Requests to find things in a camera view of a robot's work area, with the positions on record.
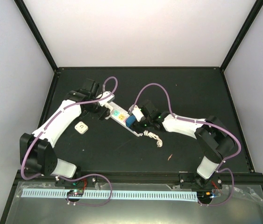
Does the white power strip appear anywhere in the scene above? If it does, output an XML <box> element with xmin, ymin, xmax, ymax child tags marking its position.
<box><xmin>105</xmin><ymin>102</ymin><xmax>143</xmax><ymax>137</ymax></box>

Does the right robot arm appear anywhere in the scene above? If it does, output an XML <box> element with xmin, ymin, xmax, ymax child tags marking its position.
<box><xmin>126</xmin><ymin>100</ymin><xmax>238</xmax><ymax>188</ymax></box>

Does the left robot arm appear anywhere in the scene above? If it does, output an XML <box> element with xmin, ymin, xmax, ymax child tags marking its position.
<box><xmin>20</xmin><ymin>79</ymin><xmax>116</xmax><ymax>186</ymax></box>

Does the white plug adapter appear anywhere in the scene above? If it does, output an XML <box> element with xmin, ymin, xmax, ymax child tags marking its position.
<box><xmin>74</xmin><ymin>121</ymin><xmax>88</xmax><ymax>134</ymax></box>

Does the blue cube socket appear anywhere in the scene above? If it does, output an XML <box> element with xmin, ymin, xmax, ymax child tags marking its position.
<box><xmin>125</xmin><ymin>115</ymin><xmax>137</xmax><ymax>129</ymax></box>

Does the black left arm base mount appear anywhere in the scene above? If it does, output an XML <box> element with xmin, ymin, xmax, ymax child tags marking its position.
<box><xmin>55</xmin><ymin>175</ymin><xmax>97</xmax><ymax>189</ymax></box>

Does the light blue slotted cable duct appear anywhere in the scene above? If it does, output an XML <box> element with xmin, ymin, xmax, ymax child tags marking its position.
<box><xmin>21</xmin><ymin>189</ymin><xmax>198</xmax><ymax>202</ymax></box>

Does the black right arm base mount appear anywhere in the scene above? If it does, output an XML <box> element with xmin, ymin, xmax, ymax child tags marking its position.
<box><xmin>179</xmin><ymin>172</ymin><xmax>222</xmax><ymax>190</ymax></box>

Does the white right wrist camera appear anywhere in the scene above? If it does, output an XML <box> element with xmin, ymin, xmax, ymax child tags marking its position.
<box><xmin>128</xmin><ymin>105</ymin><xmax>145</xmax><ymax>122</ymax></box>

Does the white coiled power cord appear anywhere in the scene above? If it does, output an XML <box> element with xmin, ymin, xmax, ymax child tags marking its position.
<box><xmin>142</xmin><ymin>130</ymin><xmax>163</xmax><ymax>148</ymax></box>

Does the small green circuit board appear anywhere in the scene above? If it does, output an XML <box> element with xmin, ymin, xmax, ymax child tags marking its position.
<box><xmin>67</xmin><ymin>189</ymin><xmax>84</xmax><ymax>197</ymax></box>

